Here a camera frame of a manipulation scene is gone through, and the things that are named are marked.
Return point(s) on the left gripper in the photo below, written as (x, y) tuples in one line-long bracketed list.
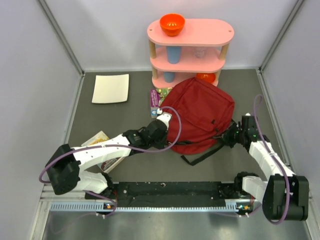
[(161, 145)]

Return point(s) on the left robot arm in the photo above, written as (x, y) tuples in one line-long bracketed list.
[(67, 168)]

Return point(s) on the orange bowl on top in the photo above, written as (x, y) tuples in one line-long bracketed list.
[(172, 24)]

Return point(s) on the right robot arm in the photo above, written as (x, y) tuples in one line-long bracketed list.
[(284, 196)]

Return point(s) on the red student backpack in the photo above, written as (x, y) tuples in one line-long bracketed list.
[(201, 112)]

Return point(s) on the purple treehouse book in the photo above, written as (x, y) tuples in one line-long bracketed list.
[(157, 96)]

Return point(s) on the brown cover book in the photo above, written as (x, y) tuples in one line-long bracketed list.
[(108, 165)]

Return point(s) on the grey cable duct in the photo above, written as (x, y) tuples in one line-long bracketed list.
[(228, 206)]

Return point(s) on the orange bowl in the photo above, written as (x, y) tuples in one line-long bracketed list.
[(172, 24), (207, 77)]

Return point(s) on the pink three-tier shelf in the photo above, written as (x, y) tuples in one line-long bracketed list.
[(213, 34)]

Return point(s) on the clear glass on shelf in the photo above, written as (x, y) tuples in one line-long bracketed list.
[(200, 52)]

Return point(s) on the white paper sheet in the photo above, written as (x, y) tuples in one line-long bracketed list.
[(109, 89)]

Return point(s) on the orange bowl on bottom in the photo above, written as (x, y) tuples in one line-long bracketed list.
[(207, 77)]

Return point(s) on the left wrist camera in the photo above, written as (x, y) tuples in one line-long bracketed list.
[(163, 116)]

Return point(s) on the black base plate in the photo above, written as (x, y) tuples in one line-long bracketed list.
[(174, 194)]

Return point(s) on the upper blue cup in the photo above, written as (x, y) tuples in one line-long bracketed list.
[(173, 54)]

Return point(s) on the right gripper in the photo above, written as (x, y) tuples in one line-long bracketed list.
[(226, 137)]

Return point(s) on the aluminium frame rail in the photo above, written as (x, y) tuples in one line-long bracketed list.
[(48, 194)]

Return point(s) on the blue cup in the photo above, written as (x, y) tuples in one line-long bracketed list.
[(169, 76), (173, 54)]

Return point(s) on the lower blue cup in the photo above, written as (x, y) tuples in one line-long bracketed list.
[(169, 76)]

